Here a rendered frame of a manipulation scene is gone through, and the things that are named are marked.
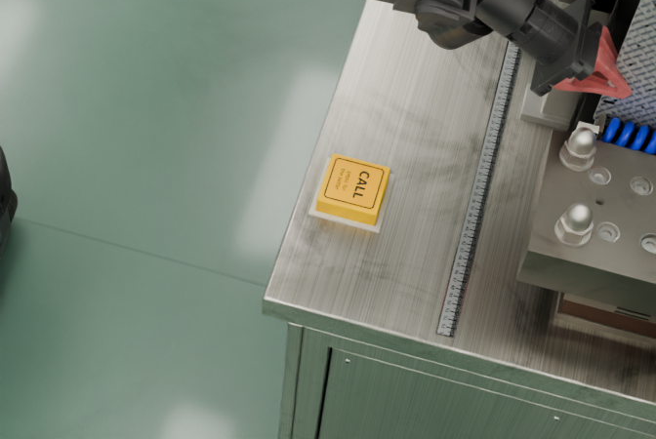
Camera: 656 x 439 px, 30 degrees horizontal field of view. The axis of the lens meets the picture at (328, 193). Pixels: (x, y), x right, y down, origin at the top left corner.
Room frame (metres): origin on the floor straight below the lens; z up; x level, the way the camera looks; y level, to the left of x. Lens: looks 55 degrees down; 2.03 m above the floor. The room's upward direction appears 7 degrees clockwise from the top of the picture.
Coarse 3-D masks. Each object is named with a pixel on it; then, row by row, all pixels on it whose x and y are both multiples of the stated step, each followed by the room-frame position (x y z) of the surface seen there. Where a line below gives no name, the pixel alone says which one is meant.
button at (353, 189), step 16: (336, 160) 0.81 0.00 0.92; (352, 160) 0.82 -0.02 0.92; (336, 176) 0.79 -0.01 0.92; (352, 176) 0.80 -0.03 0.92; (368, 176) 0.80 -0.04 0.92; (384, 176) 0.80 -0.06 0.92; (320, 192) 0.77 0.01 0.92; (336, 192) 0.77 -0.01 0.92; (352, 192) 0.77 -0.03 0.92; (368, 192) 0.77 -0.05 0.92; (384, 192) 0.78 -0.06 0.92; (320, 208) 0.76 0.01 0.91; (336, 208) 0.75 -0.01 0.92; (352, 208) 0.75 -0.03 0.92; (368, 208) 0.75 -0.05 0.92
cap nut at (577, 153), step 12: (576, 132) 0.78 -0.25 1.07; (588, 132) 0.78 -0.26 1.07; (564, 144) 0.78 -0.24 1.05; (576, 144) 0.77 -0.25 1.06; (588, 144) 0.77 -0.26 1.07; (564, 156) 0.77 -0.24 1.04; (576, 156) 0.76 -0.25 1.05; (588, 156) 0.77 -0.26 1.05; (576, 168) 0.76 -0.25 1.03; (588, 168) 0.76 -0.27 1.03
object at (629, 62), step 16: (640, 16) 0.84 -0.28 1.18; (640, 32) 0.84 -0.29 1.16; (624, 48) 0.84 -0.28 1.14; (640, 48) 0.84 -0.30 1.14; (624, 64) 0.84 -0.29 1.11; (640, 64) 0.84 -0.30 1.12; (608, 80) 0.84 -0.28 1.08; (640, 80) 0.84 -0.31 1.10; (640, 96) 0.84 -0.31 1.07; (608, 112) 0.84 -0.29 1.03; (624, 112) 0.84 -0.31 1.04; (640, 112) 0.83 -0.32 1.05
